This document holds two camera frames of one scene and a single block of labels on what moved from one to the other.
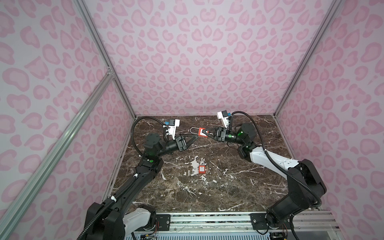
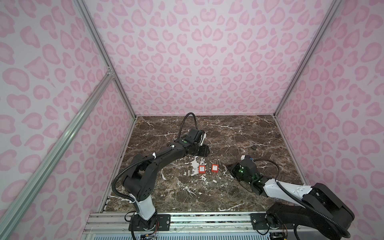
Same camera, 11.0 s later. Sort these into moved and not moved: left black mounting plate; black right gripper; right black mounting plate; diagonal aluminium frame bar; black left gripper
Moved: black right gripper; black left gripper
Not moved: left black mounting plate; right black mounting plate; diagonal aluminium frame bar
